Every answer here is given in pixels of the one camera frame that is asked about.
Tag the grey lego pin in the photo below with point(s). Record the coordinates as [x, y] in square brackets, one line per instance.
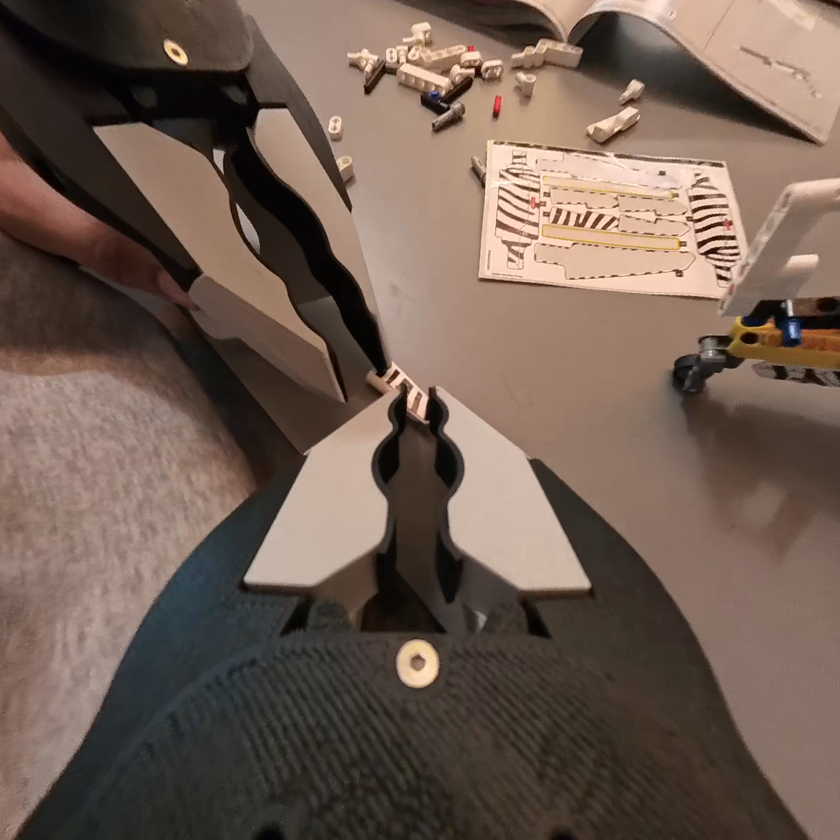
[478, 170]

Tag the white angled lego beam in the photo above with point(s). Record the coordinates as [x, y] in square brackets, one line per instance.
[551, 54]

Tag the tiny white lego brick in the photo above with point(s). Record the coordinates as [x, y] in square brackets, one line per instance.
[335, 128]

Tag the white lego pin connector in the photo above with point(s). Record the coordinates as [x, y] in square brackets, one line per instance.
[525, 84]

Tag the zebra striped sticker sheet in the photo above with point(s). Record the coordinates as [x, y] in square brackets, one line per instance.
[610, 223]

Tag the lego instruction booklet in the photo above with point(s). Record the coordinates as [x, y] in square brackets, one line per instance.
[754, 52]

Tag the person's grey hoodie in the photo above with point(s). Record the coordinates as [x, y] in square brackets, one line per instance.
[98, 459]

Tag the tapered white lego panel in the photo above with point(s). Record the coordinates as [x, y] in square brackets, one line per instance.
[377, 380]

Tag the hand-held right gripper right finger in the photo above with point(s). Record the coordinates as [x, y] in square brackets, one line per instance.
[518, 525]

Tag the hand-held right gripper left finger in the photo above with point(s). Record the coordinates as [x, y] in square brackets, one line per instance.
[321, 525]

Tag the person's left hand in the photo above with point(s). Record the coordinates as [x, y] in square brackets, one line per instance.
[79, 236]

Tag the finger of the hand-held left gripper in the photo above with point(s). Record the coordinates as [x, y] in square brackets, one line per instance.
[308, 197]
[197, 216]

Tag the pile of lego pieces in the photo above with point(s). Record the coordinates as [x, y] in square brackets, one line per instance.
[423, 75]

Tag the small white lego connector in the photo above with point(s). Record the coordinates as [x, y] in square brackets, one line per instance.
[632, 92]

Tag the lego airplane model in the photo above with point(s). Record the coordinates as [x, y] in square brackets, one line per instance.
[781, 236]

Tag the white lego panel with hole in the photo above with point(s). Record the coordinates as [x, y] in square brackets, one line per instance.
[613, 124]

